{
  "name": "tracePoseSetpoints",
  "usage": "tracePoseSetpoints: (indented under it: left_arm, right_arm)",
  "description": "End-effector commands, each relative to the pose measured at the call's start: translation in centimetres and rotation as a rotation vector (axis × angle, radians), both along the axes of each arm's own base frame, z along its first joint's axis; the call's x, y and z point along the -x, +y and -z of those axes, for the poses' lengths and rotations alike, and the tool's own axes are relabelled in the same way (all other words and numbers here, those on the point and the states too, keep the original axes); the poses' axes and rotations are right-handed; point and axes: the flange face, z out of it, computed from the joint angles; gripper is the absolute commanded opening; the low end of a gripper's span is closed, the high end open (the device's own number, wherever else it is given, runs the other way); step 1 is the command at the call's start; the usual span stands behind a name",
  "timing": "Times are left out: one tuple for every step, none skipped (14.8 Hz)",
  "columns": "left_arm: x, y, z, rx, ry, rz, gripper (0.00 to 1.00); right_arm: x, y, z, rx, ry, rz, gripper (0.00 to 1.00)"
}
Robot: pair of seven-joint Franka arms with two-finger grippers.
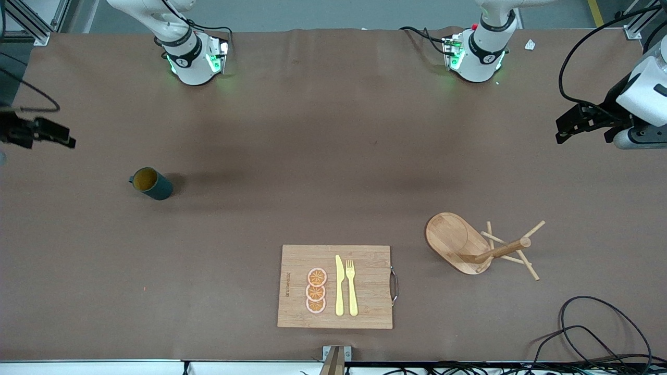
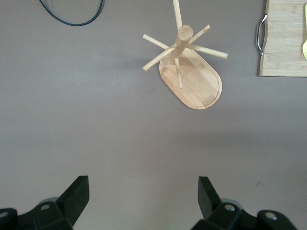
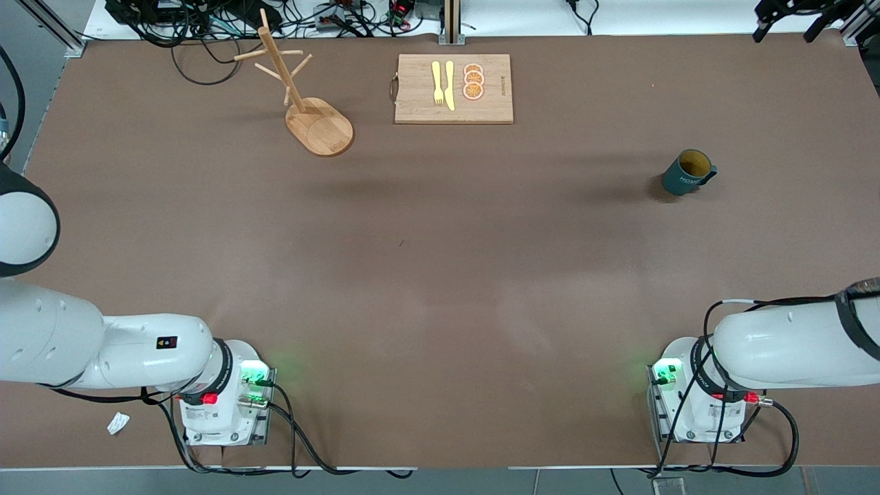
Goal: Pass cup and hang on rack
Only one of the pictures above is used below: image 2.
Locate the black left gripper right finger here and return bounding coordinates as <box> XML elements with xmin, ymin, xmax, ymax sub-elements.
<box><xmin>191</xmin><ymin>176</ymin><xmax>259</xmax><ymax>230</ymax></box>

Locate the bamboo cutting board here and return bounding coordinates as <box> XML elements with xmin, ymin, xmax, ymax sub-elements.
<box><xmin>258</xmin><ymin>0</ymin><xmax>307</xmax><ymax>77</ymax></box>

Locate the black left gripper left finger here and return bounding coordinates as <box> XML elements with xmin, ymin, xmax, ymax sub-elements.
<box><xmin>32</xmin><ymin>176</ymin><xmax>90</xmax><ymax>230</ymax></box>

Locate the brown table cover sheet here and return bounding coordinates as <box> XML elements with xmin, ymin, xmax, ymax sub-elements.
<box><xmin>0</xmin><ymin>0</ymin><xmax>307</xmax><ymax>230</ymax></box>

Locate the yellow plastic fork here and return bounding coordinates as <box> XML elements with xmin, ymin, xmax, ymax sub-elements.
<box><xmin>302</xmin><ymin>2</ymin><xmax>307</xmax><ymax>60</ymax></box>

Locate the wooden mug rack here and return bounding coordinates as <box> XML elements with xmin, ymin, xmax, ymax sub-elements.
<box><xmin>142</xmin><ymin>0</ymin><xmax>228</xmax><ymax>110</ymax></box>

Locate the black looped table cable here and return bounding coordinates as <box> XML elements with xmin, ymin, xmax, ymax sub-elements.
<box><xmin>39</xmin><ymin>0</ymin><xmax>104</xmax><ymax>27</ymax></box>

